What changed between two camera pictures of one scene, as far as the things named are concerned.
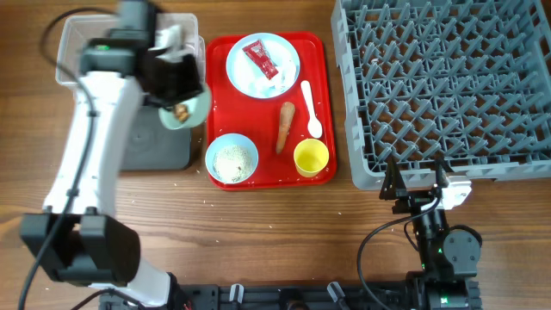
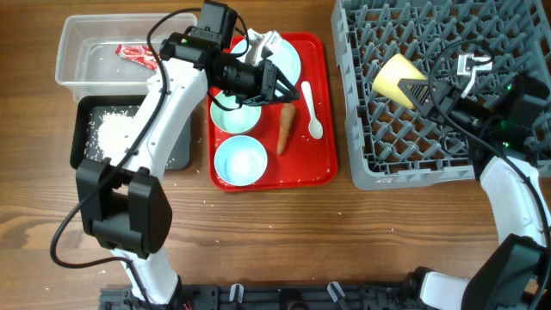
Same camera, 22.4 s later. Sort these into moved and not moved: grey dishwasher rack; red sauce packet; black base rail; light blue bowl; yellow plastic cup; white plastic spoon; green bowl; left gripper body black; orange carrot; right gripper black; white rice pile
Moved: red sauce packet; light blue bowl; white rice pile; green bowl; left gripper body black; yellow plastic cup; right gripper black
Not moved: white plastic spoon; orange carrot; grey dishwasher rack; black base rail
